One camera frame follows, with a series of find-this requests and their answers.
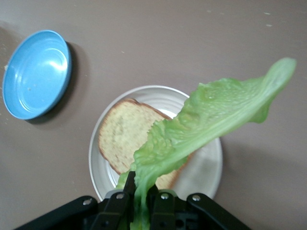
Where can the beige round plate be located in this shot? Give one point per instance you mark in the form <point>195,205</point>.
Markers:
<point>204,172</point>

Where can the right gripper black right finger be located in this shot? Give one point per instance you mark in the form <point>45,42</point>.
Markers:
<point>192,213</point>

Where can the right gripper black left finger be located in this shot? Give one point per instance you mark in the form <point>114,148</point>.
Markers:
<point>108,210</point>

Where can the green lettuce leaf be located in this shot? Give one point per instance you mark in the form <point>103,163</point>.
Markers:
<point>216,115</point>

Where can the brown-crust bread slice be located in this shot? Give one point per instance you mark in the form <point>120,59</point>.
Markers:
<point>122,134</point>

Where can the blue round plate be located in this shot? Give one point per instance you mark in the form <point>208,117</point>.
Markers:
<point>36,76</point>

